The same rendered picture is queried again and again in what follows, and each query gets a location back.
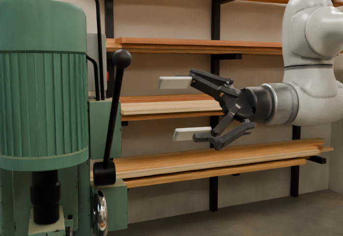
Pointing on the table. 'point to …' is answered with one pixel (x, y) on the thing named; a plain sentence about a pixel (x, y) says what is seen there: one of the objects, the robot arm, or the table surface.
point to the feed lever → (108, 178)
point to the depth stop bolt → (69, 224)
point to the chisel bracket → (58, 229)
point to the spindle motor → (42, 85)
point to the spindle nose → (45, 196)
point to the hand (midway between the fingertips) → (171, 107)
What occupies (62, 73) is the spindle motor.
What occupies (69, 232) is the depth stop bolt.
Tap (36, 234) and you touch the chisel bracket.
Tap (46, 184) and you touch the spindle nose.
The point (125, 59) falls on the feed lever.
